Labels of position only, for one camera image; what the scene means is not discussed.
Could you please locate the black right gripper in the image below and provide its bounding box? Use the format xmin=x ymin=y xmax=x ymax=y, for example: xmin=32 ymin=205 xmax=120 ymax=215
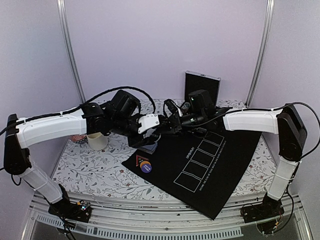
xmin=157 ymin=111 xmax=206 ymax=137

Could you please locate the blue playing card deck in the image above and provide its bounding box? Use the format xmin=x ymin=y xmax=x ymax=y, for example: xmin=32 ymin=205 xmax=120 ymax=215
xmin=138 ymin=142 xmax=158 ymax=155

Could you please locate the purple small blind button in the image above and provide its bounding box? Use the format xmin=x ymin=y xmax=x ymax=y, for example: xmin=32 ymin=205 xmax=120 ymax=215
xmin=140 ymin=164 xmax=152 ymax=173

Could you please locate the orange big blind button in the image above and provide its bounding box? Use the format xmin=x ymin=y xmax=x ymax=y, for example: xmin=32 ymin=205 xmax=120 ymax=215
xmin=140 ymin=161 xmax=151 ymax=166

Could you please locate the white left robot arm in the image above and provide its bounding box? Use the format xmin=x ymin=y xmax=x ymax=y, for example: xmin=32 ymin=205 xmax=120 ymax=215
xmin=2 ymin=89 xmax=161 ymax=217

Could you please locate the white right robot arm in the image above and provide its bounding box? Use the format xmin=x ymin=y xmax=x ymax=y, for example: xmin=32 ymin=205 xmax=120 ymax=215
xmin=163 ymin=89 xmax=307 ymax=218

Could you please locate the triangular all in button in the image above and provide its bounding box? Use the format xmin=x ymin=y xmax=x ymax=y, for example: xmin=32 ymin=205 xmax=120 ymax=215
xmin=135 ymin=154 xmax=150 ymax=167

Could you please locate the cream cylindrical cup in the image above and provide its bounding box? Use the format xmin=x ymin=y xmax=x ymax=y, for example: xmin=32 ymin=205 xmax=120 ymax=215
xmin=86 ymin=132 xmax=108 ymax=151

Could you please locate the aluminium poker chip case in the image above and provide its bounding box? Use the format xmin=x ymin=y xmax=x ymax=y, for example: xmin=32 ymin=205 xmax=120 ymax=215
xmin=184 ymin=70 xmax=221 ymax=107

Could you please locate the black poker table mat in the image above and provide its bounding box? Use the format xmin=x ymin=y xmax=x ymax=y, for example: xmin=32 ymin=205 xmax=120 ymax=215
xmin=122 ymin=130 xmax=261 ymax=220

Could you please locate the red patterned small bowl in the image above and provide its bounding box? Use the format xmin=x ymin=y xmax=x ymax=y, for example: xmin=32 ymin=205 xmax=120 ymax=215
xmin=69 ymin=134 xmax=87 ymax=144

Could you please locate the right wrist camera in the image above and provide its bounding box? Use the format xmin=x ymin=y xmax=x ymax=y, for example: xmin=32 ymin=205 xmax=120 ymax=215
xmin=164 ymin=99 xmax=183 ymax=117

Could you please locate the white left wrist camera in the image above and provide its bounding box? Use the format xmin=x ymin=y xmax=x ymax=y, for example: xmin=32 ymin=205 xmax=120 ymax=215
xmin=137 ymin=113 xmax=160 ymax=134

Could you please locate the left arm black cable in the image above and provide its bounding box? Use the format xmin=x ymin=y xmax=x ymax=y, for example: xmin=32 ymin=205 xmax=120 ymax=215
xmin=0 ymin=86 xmax=157 ymax=137

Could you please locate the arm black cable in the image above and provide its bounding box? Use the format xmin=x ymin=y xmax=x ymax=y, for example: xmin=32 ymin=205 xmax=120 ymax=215
xmin=0 ymin=86 xmax=157 ymax=137
xmin=279 ymin=101 xmax=320 ymax=166

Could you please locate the front aluminium rail base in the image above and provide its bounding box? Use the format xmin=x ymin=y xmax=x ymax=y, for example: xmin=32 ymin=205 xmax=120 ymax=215
xmin=22 ymin=192 xmax=315 ymax=240

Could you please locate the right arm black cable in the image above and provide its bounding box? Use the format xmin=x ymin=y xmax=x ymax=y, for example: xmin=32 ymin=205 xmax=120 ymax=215
xmin=279 ymin=101 xmax=320 ymax=166

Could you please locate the right aluminium frame post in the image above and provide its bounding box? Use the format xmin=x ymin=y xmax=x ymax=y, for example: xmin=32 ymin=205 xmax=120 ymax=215
xmin=245 ymin=0 xmax=275 ymax=107

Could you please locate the aluminium frame post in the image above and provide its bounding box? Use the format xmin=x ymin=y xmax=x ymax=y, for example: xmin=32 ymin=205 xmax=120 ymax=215
xmin=245 ymin=0 xmax=275 ymax=107
xmin=56 ymin=0 xmax=86 ymax=103

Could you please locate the left aluminium frame post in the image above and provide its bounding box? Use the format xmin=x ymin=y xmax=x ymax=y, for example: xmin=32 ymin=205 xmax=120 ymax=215
xmin=56 ymin=0 xmax=86 ymax=103

